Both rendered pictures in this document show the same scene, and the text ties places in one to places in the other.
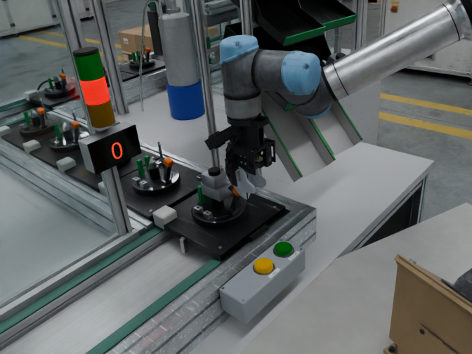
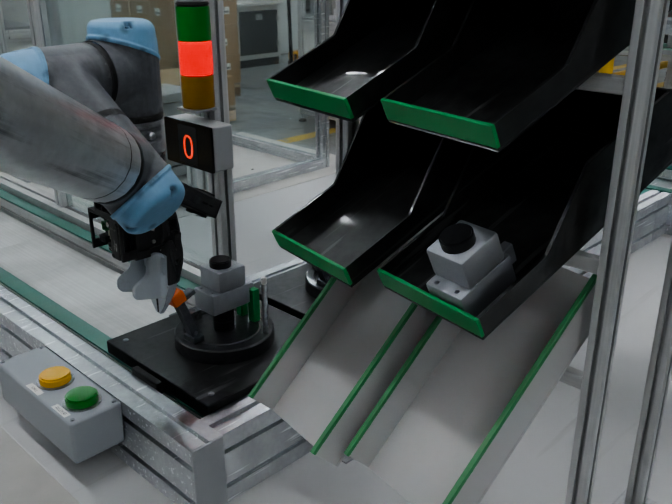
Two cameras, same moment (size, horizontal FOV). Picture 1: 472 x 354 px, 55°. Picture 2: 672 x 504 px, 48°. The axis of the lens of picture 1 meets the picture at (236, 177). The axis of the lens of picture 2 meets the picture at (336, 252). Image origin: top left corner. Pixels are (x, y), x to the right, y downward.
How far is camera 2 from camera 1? 1.42 m
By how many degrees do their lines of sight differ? 78
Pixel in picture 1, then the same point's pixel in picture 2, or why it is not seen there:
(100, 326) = (77, 298)
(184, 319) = (15, 327)
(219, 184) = (206, 282)
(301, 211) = (196, 435)
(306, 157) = (332, 406)
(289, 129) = (379, 336)
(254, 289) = (15, 371)
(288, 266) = (45, 408)
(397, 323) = not seen: outside the picture
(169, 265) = not seen: hidden behind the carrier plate
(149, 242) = not seen: hidden behind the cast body
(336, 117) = (510, 442)
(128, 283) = (142, 307)
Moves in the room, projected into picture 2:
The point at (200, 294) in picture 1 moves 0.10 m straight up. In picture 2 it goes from (43, 332) to (33, 270)
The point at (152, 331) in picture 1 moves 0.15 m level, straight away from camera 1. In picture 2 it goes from (14, 309) to (112, 297)
